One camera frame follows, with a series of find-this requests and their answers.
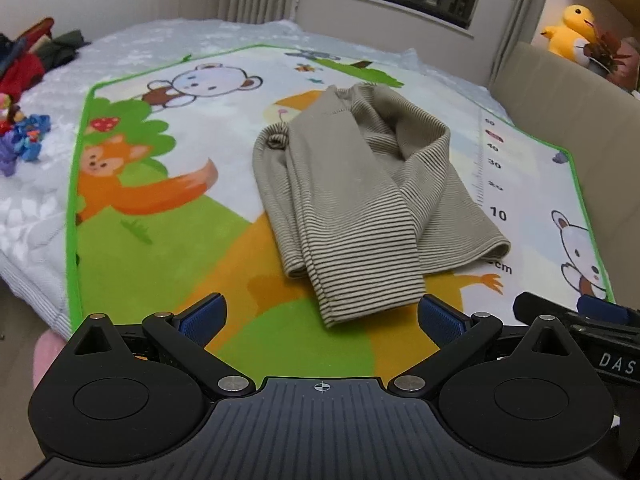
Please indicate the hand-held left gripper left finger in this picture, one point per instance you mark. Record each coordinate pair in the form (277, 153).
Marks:
(204, 319)

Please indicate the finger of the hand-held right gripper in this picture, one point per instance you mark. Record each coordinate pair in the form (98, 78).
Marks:
(600, 309)

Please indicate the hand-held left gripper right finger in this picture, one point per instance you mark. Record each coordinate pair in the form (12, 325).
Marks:
(440, 321)

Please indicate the beige striped knit garment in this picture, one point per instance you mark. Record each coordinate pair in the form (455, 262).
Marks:
(340, 185)

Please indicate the person's left hand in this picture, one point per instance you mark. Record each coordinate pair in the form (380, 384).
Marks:
(47, 360)

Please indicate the cartoon animal printed mat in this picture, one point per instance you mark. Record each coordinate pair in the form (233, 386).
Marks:
(175, 240)

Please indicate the beige padded headboard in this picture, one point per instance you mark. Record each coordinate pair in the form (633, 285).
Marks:
(575, 110)

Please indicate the blue plastic toy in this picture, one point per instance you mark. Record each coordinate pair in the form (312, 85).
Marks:
(32, 135)

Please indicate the reddish dried flower bunch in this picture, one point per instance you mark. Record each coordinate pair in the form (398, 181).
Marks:
(610, 55)

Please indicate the purple plastic toy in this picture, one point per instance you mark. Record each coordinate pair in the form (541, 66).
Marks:
(7, 157)

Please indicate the yellow plush toy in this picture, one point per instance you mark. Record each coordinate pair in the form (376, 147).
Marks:
(570, 35)

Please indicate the dark green garment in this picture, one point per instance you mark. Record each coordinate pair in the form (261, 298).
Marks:
(65, 47)

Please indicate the red garment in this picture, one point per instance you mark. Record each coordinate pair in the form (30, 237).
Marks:
(22, 72)

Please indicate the maroon garment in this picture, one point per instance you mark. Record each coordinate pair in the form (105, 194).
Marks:
(37, 30)

